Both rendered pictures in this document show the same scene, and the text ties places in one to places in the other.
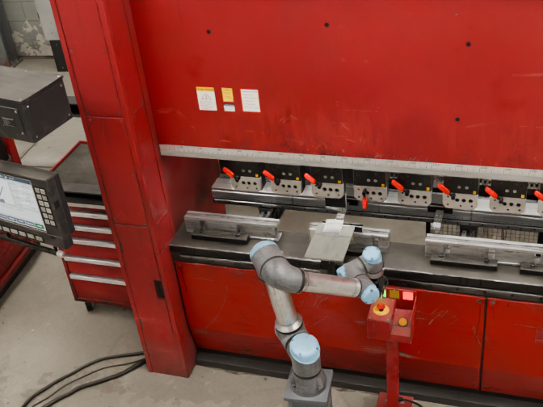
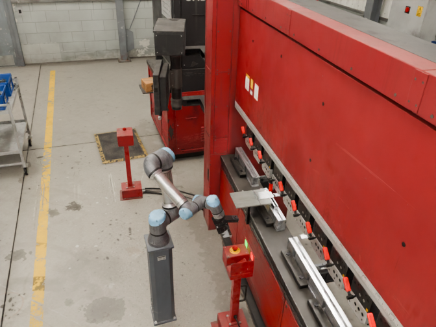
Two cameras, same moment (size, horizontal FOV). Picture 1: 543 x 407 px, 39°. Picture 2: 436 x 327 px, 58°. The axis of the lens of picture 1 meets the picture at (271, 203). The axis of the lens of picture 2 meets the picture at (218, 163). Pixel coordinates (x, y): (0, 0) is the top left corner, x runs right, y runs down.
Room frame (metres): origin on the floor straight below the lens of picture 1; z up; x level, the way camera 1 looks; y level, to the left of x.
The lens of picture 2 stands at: (1.32, -1.99, 2.67)
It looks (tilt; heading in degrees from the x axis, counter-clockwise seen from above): 31 degrees down; 54
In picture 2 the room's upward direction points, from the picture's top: 2 degrees clockwise
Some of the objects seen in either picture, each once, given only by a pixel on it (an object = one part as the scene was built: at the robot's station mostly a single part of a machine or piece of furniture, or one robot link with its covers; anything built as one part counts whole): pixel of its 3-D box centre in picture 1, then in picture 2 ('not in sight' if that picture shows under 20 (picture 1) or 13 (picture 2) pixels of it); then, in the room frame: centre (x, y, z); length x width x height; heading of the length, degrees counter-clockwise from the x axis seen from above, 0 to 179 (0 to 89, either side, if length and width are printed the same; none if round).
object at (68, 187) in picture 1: (65, 202); (197, 106); (3.21, 1.01, 1.18); 0.40 x 0.24 x 0.07; 69
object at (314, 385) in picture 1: (307, 375); (157, 235); (2.21, -0.06, 0.82); 0.15 x 0.15 x 0.10
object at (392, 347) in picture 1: (393, 370); (235, 294); (2.59, -0.48, 0.39); 0.05 x 0.05 x 0.54; 69
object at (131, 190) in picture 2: not in sight; (128, 163); (2.68, 1.59, 0.41); 0.25 x 0.20 x 0.83; 159
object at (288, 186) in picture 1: (287, 174); (262, 149); (3.08, -0.09, 1.26); 0.15 x 0.09 x 0.17; 69
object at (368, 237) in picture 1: (348, 237); (271, 208); (2.98, -0.35, 0.92); 0.39 x 0.06 x 0.10; 69
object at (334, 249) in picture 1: (330, 242); (250, 198); (2.86, -0.25, 1.00); 0.26 x 0.18 x 0.01; 159
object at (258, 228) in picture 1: (232, 225); (246, 165); (3.20, 0.21, 0.92); 0.50 x 0.06 x 0.10; 69
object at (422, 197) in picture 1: (415, 184); (294, 196); (2.87, -0.65, 1.26); 0.15 x 0.09 x 0.17; 69
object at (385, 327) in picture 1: (392, 314); (237, 258); (2.59, -0.48, 0.75); 0.20 x 0.16 x 0.18; 69
